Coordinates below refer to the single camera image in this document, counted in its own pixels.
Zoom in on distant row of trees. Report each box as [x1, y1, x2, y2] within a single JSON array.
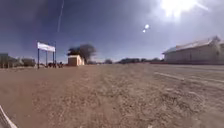
[[103, 57, 164, 65]]

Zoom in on dark broad tree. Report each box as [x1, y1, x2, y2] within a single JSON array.
[[67, 43, 97, 65]]

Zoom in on small beige building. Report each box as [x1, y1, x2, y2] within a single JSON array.
[[67, 54, 86, 67]]

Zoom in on white signboard on posts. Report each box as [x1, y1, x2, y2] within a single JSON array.
[[36, 41, 57, 70]]

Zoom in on long pale building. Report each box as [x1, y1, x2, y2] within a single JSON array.
[[162, 35, 223, 65]]

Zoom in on low bushes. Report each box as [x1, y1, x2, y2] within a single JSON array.
[[0, 53, 37, 69]]

